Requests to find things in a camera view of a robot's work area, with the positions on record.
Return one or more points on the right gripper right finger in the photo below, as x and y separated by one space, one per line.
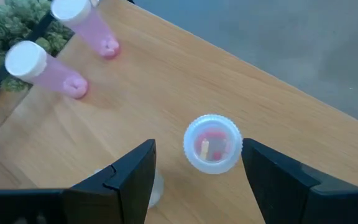
284 193

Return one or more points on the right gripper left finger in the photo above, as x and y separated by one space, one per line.
120 196

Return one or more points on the clear bottle green label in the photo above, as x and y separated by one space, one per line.
213 165

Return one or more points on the pink pill vial white cap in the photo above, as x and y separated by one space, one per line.
95 34
51 74

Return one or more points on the wooden shelf black metal frame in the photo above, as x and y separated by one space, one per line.
197 77

